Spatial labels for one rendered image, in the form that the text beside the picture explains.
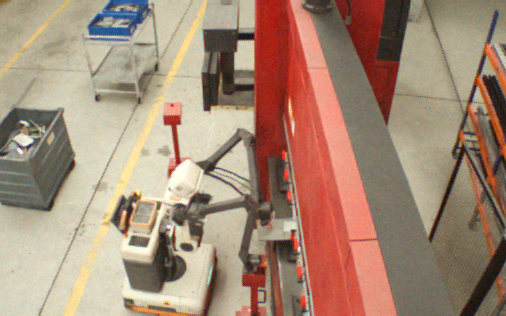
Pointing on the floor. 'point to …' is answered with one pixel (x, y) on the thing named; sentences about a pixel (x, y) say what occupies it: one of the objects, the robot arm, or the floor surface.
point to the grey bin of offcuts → (27, 157)
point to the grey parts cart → (123, 59)
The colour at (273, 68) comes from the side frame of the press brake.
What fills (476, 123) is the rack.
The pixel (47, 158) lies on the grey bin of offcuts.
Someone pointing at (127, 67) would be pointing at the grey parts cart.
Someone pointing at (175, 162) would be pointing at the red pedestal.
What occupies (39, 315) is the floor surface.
